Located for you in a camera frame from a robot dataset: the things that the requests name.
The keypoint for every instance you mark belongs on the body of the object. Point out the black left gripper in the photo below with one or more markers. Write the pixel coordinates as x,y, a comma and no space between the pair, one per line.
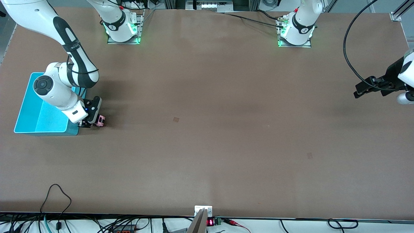
393,73

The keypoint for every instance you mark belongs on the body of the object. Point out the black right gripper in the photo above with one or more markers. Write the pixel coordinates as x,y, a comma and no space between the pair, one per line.
86,122

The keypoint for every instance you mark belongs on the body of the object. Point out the pink toy car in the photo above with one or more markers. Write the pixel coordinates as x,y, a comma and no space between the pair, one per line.
101,121

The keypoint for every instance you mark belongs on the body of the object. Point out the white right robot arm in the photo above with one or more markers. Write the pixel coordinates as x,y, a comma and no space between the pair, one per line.
19,13

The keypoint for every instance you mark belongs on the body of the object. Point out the turquoise plastic bin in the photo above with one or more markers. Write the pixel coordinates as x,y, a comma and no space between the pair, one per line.
29,119

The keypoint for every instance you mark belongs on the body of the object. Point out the red digit display module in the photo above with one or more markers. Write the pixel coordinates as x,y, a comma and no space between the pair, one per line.
211,222

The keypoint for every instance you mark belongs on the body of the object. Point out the lit control box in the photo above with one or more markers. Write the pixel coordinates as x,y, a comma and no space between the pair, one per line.
209,5

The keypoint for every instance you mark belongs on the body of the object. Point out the aluminium frame corner bracket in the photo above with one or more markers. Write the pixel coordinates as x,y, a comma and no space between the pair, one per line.
396,16

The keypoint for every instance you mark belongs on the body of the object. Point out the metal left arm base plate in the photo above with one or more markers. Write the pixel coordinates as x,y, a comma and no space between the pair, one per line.
307,45

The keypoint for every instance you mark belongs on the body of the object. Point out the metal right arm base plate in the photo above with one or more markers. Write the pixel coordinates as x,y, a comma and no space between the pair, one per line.
141,26

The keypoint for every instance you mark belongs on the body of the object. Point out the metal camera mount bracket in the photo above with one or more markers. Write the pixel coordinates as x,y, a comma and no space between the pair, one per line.
202,220

